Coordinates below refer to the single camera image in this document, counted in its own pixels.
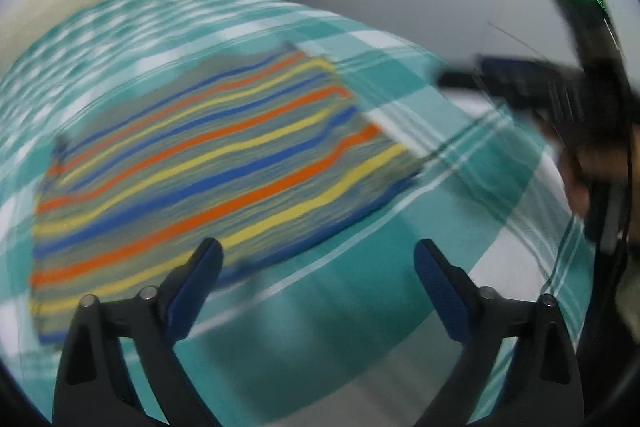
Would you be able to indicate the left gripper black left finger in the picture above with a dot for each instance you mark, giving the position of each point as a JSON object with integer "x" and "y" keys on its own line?
{"x": 93, "y": 386}

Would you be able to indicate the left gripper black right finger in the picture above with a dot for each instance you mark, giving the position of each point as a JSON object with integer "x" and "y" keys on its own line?
{"x": 517, "y": 366}

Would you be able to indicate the multicolour striped knit sweater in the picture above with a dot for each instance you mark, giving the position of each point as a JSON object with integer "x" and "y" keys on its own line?
{"x": 268, "y": 153}

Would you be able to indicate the person's right hand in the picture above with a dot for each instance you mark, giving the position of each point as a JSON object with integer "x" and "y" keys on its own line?
{"x": 579, "y": 169}

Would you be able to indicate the teal white plaid bedspread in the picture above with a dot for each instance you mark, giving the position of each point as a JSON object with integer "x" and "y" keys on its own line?
{"x": 341, "y": 333}

